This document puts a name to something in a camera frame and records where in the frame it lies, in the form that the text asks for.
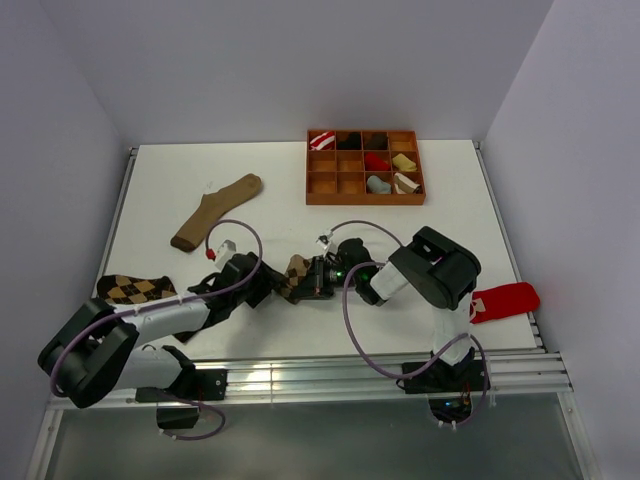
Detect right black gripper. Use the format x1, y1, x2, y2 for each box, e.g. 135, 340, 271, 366
291, 256, 360, 299

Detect beige argyle sock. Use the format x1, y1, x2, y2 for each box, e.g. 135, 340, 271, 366
277, 254, 311, 304

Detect grey sock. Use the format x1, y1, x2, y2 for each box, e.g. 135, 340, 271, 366
366, 175, 392, 195

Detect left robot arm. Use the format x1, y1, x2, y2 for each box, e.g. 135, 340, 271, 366
37, 252, 287, 408

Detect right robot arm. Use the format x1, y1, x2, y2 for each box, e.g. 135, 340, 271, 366
283, 227, 481, 390

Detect orange compartment tray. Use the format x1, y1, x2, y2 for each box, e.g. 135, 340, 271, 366
305, 128, 427, 206

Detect white brown rolled sock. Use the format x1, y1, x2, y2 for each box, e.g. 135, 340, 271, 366
393, 172, 423, 194

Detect red white striped rolled sock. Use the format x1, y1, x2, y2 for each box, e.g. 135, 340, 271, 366
309, 131, 336, 151

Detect black rolled sock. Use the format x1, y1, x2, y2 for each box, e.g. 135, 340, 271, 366
336, 132, 362, 150

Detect yellow rolled sock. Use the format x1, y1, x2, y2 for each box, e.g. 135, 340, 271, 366
392, 153, 418, 172

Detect dark argyle sock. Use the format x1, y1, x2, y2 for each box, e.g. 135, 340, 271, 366
96, 273, 201, 345

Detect dark brown rolled sock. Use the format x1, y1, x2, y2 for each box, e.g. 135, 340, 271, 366
364, 132, 388, 150

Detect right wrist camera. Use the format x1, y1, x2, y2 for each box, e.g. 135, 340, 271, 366
315, 230, 336, 254

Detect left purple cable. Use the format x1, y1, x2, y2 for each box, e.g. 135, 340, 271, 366
49, 218, 264, 441

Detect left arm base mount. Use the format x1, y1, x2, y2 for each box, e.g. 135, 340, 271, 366
134, 369, 228, 440

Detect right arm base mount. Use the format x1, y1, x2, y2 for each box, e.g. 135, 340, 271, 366
396, 360, 491, 424

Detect aluminium frame rail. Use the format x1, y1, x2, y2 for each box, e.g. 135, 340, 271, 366
47, 349, 574, 409

